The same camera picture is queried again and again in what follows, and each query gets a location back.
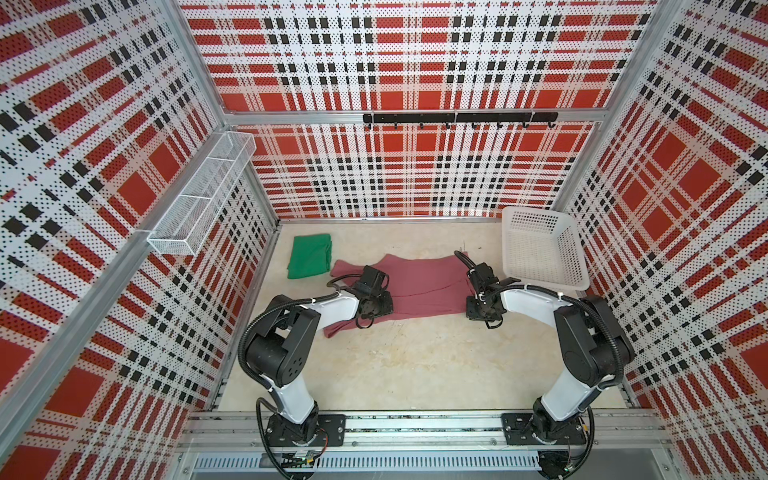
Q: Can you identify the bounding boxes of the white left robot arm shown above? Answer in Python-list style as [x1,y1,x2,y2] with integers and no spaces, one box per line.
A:
[237,266,394,446]

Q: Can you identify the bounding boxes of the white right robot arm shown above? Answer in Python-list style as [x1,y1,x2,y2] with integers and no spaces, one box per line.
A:
[462,259,636,445]

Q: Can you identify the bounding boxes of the white perforated plastic basket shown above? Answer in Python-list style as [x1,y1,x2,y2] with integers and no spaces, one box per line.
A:
[501,206,590,291]

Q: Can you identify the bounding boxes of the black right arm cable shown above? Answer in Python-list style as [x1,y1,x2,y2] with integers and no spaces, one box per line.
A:
[452,250,626,475]

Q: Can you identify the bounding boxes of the maroon tank top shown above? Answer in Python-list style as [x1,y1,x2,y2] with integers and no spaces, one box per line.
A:
[321,254,474,338]

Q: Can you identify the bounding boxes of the green tank top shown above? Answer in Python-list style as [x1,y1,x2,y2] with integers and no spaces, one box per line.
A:
[287,233,332,280]

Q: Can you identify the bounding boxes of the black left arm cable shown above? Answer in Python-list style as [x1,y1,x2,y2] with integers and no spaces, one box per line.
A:
[236,272,367,480]

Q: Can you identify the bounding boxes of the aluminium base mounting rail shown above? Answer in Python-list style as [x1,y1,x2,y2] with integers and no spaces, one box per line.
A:
[178,409,672,452]

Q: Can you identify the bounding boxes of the black wall hook rail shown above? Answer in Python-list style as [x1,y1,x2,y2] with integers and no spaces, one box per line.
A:
[362,111,559,126]

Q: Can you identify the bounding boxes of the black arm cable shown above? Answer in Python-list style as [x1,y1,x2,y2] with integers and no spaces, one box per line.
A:
[452,250,626,475]
[236,272,367,480]

